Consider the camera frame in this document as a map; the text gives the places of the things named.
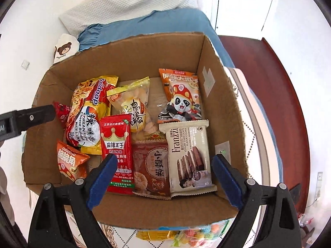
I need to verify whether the white wall socket strip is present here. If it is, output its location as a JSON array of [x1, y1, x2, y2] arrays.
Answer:
[[317, 172, 324, 204]]

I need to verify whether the large orange panda snack packet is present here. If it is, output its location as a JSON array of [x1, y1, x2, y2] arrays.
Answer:
[[157, 68, 203, 123]]

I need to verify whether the yellow clear pastry packet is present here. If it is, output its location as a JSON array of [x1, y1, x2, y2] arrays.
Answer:
[[107, 76, 166, 142]]

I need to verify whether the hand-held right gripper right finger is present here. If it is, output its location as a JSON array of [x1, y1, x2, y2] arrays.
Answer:
[[211, 153, 302, 248]]

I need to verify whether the white chocolate cookie packet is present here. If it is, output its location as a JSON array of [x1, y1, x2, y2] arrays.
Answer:
[[159, 119, 218, 199]]

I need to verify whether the yellow snack packet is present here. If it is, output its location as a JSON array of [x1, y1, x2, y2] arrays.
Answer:
[[136, 229, 181, 243]]

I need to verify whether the printed blue cardboard box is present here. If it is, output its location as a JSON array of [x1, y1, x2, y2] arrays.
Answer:
[[21, 32, 250, 230]]

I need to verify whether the small red snack packet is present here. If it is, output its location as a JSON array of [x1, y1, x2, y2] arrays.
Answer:
[[52, 101, 71, 130]]

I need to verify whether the yellow red instant noodle packet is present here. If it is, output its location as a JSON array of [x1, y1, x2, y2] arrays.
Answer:
[[66, 75, 119, 155]]

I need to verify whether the white textured pillow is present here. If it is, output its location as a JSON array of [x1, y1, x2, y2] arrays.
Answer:
[[59, 0, 198, 35]]

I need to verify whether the white door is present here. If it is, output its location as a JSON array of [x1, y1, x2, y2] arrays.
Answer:
[[199, 0, 282, 40]]

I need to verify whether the small orange panda snack packet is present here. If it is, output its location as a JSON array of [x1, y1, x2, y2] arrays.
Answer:
[[57, 140, 91, 182]]

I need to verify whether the blue ruffled pillow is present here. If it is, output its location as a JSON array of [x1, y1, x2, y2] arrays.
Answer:
[[77, 8, 220, 52]]

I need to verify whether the bear print pillow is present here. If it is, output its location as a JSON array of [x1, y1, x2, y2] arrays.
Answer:
[[53, 33, 79, 64]]

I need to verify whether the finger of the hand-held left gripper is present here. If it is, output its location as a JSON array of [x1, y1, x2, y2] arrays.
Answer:
[[16, 104, 57, 135]]

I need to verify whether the brown pastry packet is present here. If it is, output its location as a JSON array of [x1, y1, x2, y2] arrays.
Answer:
[[132, 139, 172, 200]]

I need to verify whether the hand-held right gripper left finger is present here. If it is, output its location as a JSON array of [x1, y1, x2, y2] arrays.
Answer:
[[27, 154, 119, 248]]

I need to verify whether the colourful candy bag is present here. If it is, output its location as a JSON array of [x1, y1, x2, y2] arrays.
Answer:
[[171, 221, 230, 248]]

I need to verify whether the long red crown snack packet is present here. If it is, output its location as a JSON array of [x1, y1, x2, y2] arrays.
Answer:
[[100, 114, 135, 195]]

